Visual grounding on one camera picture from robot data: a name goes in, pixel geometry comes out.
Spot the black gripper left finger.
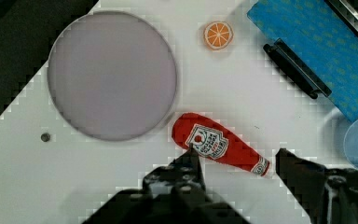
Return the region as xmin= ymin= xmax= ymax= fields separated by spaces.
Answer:
xmin=142 ymin=146 xmax=206 ymax=198

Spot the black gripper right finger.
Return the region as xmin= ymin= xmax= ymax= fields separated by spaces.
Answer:
xmin=275 ymin=148 xmax=358 ymax=224

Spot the red plush ketchup bottle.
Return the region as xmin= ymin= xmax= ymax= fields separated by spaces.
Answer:
xmin=172 ymin=113 xmax=270 ymax=176

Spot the grey round plate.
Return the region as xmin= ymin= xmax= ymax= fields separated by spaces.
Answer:
xmin=47 ymin=11 xmax=178 ymax=141

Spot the orange slice toy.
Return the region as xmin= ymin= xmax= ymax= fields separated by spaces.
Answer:
xmin=203 ymin=21 xmax=234 ymax=50

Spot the black oven door handle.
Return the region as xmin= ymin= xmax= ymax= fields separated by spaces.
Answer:
xmin=263 ymin=38 xmax=332 ymax=99

